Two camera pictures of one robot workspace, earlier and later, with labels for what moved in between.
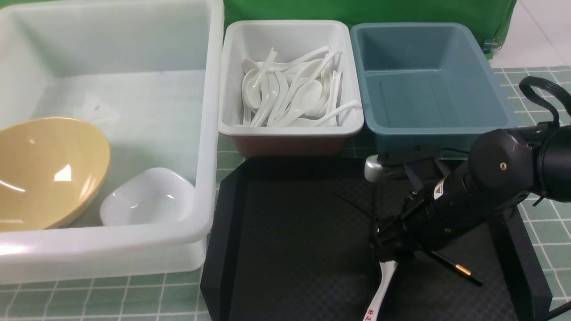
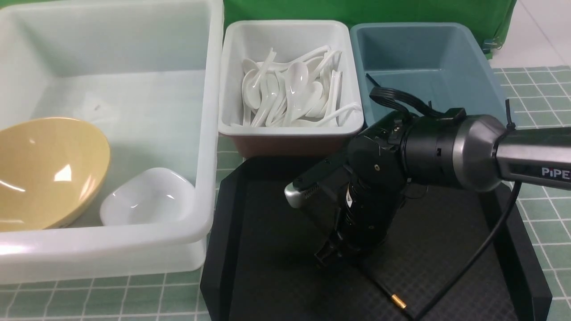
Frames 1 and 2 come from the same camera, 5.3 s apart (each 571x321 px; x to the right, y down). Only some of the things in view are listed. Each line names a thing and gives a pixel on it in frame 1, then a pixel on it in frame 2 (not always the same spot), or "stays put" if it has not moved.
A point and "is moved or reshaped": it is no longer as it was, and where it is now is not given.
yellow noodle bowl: x=51 y=169 stays put
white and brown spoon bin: x=293 y=40 stays put
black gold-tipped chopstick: x=354 y=203 is moved or reshaped
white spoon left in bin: x=250 y=90 stays put
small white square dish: x=158 y=195 stays put
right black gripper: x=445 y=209 -> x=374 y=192
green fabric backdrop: x=498 y=14 stays put
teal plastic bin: x=426 y=90 stays put
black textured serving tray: x=292 y=238 stays put
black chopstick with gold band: x=457 y=266 -> x=395 y=298
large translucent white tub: x=149 y=73 stays put
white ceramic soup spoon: x=387 y=268 -> x=296 y=79
